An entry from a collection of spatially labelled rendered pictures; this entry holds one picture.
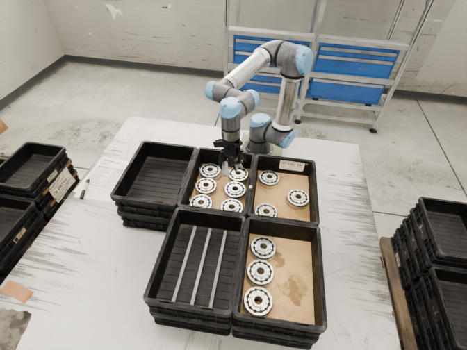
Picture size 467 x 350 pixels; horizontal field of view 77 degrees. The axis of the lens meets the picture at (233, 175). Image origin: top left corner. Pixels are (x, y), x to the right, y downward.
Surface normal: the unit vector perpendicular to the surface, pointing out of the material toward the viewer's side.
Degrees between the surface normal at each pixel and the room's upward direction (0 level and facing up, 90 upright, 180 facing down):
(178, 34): 90
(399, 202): 0
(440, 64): 90
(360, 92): 90
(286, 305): 0
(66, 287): 0
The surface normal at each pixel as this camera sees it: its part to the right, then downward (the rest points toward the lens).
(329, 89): -0.17, 0.69
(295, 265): 0.03, -0.70
